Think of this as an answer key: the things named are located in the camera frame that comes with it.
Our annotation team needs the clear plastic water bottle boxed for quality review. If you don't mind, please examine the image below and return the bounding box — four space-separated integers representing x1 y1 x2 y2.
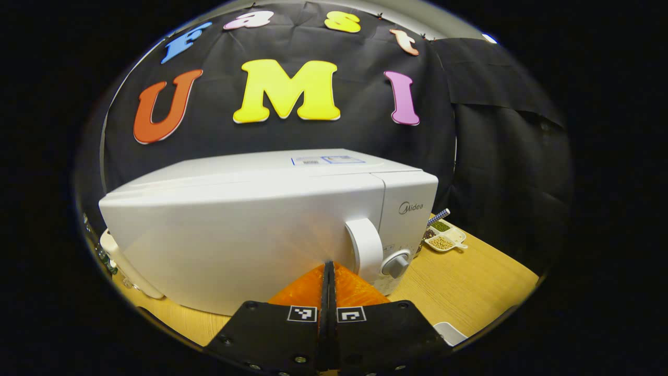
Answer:
94 245 118 276

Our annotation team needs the white toaster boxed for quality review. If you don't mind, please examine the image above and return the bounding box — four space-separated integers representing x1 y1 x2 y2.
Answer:
99 229 165 300

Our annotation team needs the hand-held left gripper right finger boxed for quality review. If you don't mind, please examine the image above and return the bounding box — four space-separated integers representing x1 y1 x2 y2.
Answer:
328 261 452 376

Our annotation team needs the white microwave oven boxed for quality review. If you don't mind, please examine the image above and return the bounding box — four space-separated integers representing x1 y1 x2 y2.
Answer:
99 149 439 317

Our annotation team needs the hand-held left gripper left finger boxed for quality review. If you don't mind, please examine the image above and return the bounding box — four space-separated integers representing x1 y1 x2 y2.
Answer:
202 261 329 376

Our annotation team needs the black backdrop cloth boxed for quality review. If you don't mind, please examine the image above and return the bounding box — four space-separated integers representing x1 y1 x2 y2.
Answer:
78 3 575 272

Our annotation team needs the white divided dish with beans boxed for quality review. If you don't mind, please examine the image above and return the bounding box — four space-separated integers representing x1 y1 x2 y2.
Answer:
424 219 469 254

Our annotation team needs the white rectangular plastic tray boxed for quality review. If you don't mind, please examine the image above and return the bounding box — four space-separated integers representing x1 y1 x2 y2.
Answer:
433 322 468 346

